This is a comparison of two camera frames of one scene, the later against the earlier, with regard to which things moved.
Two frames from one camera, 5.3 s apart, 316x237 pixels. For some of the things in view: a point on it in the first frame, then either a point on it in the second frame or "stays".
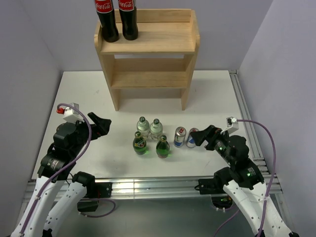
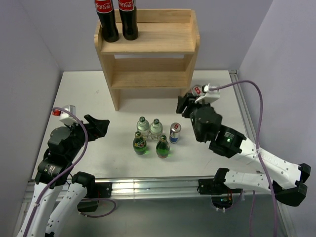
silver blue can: [180, 135] to [175, 129]
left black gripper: [101, 126] stays
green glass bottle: [162, 147] stays
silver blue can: [190, 142] to [197, 89]
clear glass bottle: [156, 130] stays
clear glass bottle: [143, 127] stays
